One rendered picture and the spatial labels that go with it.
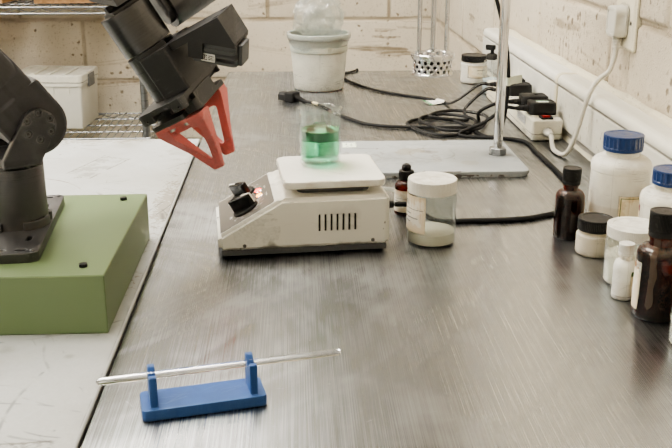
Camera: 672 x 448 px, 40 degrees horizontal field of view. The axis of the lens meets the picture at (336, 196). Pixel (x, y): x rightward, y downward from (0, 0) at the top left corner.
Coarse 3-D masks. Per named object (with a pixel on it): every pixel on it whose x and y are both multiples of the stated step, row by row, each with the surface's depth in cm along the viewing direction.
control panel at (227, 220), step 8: (264, 176) 117; (256, 184) 115; (264, 184) 114; (256, 192) 112; (264, 192) 111; (224, 200) 117; (256, 200) 110; (264, 200) 108; (272, 200) 107; (224, 208) 114; (256, 208) 107; (224, 216) 111; (232, 216) 109; (248, 216) 106; (224, 224) 108; (232, 224) 107
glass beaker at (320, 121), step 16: (304, 112) 110; (320, 112) 109; (336, 112) 109; (304, 128) 110; (320, 128) 110; (336, 128) 110; (304, 144) 111; (320, 144) 110; (336, 144) 111; (304, 160) 112; (320, 160) 111; (336, 160) 112
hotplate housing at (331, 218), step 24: (288, 192) 108; (312, 192) 108; (336, 192) 108; (360, 192) 108; (384, 192) 108; (216, 216) 116; (264, 216) 106; (288, 216) 106; (312, 216) 106; (336, 216) 107; (360, 216) 107; (384, 216) 108; (240, 240) 106; (264, 240) 106; (288, 240) 107; (312, 240) 107; (336, 240) 108; (360, 240) 108; (384, 240) 109
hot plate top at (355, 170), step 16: (288, 160) 115; (352, 160) 115; (368, 160) 115; (288, 176) 108; (304, 176) 108; (320, 176) 108; (336, 176) 108; (352, 176) 108; (368, 176) 108; (384, 176) 108
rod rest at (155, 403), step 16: (256, 368) 74; (208, 384) 77; (224, 384) 77; (240, 384) 77; (256, 384) 75; (144, 400) 74; (160, 400) 74; (176, 400) 74; (192, 400) 74; (208, 400) 74; (224, 400) 74; (240, 400) 74; (256, 400) 75; (144, 416) 73; (160, 416) 73; (176, 416) 73
